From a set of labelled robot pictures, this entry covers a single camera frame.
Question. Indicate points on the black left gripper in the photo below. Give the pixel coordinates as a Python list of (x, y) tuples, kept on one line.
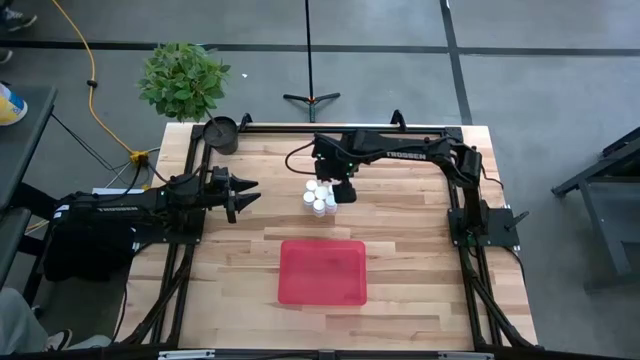
[(232, 200)]

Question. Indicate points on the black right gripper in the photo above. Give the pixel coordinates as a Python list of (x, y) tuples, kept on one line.
[(342, 155)]

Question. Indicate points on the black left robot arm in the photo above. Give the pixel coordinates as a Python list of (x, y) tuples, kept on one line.
[(125, 207)]

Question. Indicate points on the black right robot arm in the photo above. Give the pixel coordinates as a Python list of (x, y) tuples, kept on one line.
[(410, 150)]

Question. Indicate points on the pink translucent plastic basket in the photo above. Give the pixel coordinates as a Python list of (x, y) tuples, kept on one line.
[(320, 272)]

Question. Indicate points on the black plant pot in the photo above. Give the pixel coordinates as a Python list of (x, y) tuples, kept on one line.
[(221, 136)]

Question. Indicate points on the yellow power plug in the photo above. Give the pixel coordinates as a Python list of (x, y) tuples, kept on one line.
[(140, 158)]

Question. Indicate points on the white paper sheet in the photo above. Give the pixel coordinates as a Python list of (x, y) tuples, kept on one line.
[(117, 190)]

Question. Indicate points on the green leafy plant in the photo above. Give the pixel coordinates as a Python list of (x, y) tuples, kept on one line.
[(182, 80)]

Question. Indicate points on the black tripod stand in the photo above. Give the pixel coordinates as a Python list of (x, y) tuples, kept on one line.
[(310, 50)]

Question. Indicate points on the black bag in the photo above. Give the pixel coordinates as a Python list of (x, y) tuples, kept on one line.
[(85, 255)]

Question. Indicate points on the person's leg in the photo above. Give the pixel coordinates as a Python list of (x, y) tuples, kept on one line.
[(90, 342), (20, 325)]

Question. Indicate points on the dark grey side table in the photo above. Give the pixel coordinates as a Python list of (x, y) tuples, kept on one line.
[(25, 150)]

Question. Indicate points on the person's shoe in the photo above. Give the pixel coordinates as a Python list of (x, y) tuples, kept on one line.
[(59, 340), (17, 20), (5, 56)]

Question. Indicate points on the black office chair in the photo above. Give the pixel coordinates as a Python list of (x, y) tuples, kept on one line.
[(12, 240)]

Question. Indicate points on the yellow blue white container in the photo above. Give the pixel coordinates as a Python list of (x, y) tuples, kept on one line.
[(10, 107)]

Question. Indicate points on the dark metal table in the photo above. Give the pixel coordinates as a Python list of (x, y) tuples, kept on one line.
[(627, 155)]

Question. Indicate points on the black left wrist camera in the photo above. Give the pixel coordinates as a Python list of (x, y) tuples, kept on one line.
[(221, 177)]

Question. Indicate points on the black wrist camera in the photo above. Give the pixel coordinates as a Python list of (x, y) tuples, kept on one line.
[(323, 171), (221, 177)]

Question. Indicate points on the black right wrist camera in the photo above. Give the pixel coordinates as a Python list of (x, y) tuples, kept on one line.
[(323, 171)]

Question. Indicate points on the black frame clamp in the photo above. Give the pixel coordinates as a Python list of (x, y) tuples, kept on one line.
[(246, 121), (398, 120)]

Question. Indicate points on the black aluminium table frame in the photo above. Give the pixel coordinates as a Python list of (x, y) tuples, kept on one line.
[(280, 129)]

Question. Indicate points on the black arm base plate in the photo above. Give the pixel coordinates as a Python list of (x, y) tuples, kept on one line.
[(500, 225), (170, 238)]

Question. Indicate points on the silver metal bracket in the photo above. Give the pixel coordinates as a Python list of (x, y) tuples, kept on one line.
[(186, 354), (466, 355)]

